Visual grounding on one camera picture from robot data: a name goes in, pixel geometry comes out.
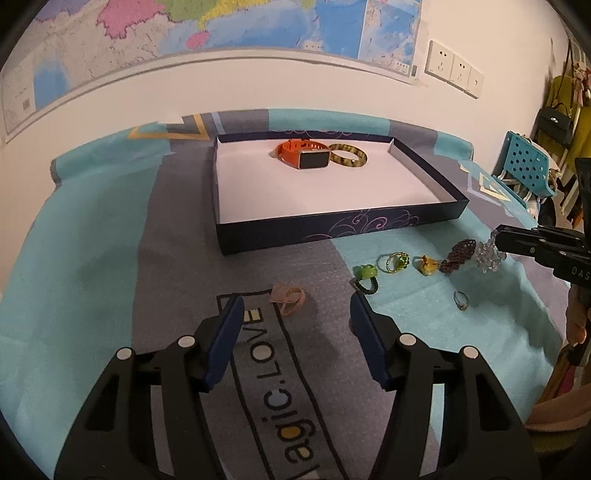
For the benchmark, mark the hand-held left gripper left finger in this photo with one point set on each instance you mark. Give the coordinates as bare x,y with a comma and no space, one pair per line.
226,341

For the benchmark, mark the dark blue shallow box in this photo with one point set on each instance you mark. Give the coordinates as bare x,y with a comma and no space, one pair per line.
323,189

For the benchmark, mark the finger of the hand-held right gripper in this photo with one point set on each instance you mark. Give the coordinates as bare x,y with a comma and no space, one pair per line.
517,242
558,233

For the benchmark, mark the orange smartwatch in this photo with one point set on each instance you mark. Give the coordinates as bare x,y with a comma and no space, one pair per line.
314,159

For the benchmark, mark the person's right forearm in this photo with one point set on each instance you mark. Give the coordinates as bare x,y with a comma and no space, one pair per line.
563,406

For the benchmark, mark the black handbag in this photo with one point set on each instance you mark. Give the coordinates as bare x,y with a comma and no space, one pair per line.
554,124

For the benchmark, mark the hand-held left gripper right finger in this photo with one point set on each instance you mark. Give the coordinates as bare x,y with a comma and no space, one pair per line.
367,341

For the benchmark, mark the colourful wall map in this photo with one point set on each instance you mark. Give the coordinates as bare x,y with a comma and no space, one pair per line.
231,27

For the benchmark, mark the blue perforated chair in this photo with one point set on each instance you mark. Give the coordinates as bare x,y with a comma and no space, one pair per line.
521,157

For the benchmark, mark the green brown bangle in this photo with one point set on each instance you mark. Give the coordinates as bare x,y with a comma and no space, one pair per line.
348,165

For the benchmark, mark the yellow hanging garment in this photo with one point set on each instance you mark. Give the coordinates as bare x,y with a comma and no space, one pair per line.
561,87

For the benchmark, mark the person's right hand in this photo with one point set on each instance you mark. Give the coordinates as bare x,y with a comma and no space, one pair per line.
577,318

